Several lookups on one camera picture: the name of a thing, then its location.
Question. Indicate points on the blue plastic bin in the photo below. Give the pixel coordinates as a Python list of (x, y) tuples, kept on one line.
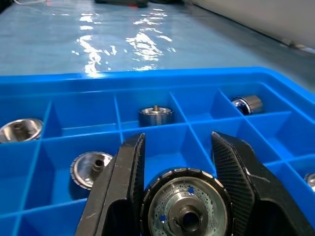
[(86, 115)]

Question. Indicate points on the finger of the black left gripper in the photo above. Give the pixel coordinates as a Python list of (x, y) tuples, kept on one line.
[(256, 196), (115, 186)]

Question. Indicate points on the black flat device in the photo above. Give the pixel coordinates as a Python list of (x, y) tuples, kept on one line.
[(121, 2)]

